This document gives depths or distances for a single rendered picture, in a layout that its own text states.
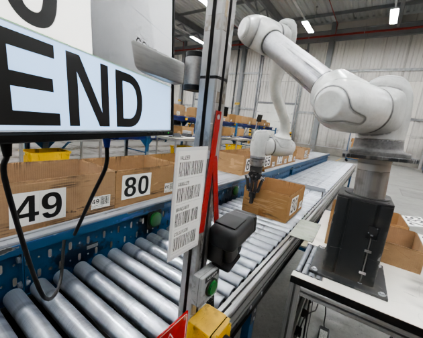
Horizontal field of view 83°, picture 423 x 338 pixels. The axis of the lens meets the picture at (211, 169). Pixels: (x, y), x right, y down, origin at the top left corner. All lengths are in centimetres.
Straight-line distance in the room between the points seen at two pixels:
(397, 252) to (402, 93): 70
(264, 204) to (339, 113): 87
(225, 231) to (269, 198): 102
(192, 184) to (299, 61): 74
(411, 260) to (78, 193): 138
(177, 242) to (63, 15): 35
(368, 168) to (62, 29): 97
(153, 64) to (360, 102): 59
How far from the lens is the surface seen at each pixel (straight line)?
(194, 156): 41
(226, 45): 49
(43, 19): 32
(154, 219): 117
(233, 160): 202
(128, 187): 111
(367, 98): 84
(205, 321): 60
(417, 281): 135
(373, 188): 106
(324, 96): 83
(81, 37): 35
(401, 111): 102
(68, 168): 129
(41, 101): 30
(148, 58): 46
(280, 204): 149
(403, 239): 165
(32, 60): 30
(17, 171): 122
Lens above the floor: 129
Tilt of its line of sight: 11 degrees down
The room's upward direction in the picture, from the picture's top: 6 degrees clockwise
